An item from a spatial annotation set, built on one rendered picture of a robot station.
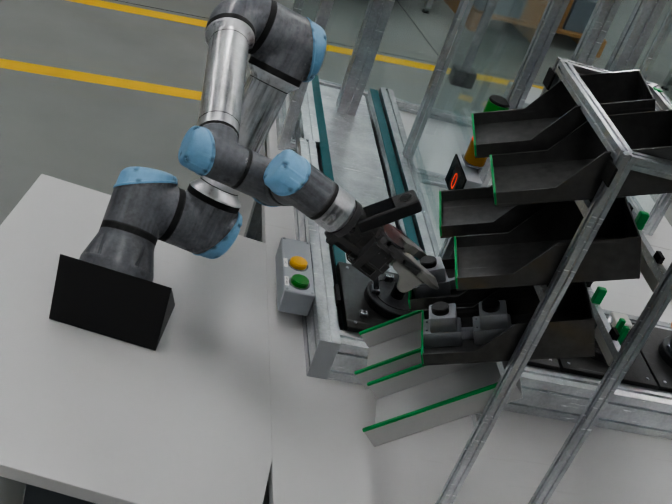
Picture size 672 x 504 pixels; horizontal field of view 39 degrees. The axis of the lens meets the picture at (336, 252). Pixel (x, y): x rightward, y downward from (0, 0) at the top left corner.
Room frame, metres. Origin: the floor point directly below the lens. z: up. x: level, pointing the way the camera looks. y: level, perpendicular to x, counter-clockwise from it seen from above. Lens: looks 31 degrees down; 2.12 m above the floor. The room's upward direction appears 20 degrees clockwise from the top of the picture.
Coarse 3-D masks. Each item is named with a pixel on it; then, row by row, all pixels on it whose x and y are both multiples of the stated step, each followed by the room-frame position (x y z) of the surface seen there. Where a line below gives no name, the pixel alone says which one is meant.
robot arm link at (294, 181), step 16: (272, 160) 1.43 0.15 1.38; (288, 160) 1.39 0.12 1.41; (304, 160) 1.42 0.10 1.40; (272, 176) 1.38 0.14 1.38; (288, 176) 1.38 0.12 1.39; (304, 176) 1.39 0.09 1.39; (320, 176) 1.42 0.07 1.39; (272, 192) 1.42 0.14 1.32; (288, 192) 1.38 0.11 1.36; (304, 192) 1.39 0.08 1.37; (320, 192) 1.40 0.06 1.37; (336, 192) 1.42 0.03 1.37; (304, 208) 1.39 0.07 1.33; (320, 208) 1.39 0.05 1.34
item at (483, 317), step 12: (492, 300) 1.37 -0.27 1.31; (504, 300) 1.38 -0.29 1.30; (480, 312) 1.35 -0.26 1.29; (492, 312) 1.35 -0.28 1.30; (504, 312) 1.35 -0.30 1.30; (480, 324) 1.34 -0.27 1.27; (492, 324) 1.34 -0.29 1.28; (504, 324) 1.34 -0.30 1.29; (480, 336) 1.34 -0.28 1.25; (492, 336) 1.34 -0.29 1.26
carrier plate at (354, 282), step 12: (348, 264) 1.86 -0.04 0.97; (348, 276) 1.81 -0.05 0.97; (360, 276) 1.83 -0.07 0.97; (396, 276) 1.88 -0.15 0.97; (348, 288) 1.76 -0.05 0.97; (360, 288) 1.78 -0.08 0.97; (348, 300) 1.72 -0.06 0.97; (360, 300) 1.74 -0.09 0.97; (348, 312) 1.68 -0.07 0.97; (372, 312) 1.71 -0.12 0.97; (348, 324) 1.63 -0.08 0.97; (360, 324) 1.65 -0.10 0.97; (372, 324) 1.66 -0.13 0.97
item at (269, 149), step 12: (408, 120) 3.05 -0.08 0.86; (276, 132) 2.61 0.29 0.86; (408, 132) 2.95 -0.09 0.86; (264, 144) 2.62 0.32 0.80; (276, 144) 2.53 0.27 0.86; (240, 192) 2.83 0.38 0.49; (252, 204) 2.51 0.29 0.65; (240, 228) 2.61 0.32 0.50; (660, 228) 2.91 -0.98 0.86; (648, 240) 2.79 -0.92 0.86; (660, 240) 2.82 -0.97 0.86
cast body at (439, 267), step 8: (424, 256) 1.49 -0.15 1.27; (432, 256) 1.49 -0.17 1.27; (424, 264) 1.47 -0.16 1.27; (432, 264) 1.47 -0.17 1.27; (440, 264) 1.48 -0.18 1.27; (432, 272) 1.46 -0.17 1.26; (440, 272) 1.47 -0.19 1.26; (440, 280) 1.47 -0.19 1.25; (448, 280) 1.48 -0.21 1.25; (416, 288) 1.46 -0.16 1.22; (424, 288) 1.46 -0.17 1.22; (432, 288) 1.46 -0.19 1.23; (440, 288) 1.47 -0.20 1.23; (448, 288) 1.47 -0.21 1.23; (416, 296) 1.46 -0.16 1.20; (424, 296) 1.46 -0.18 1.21; (432, 296) 1.46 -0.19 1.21; (440, 296) 1.47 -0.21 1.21
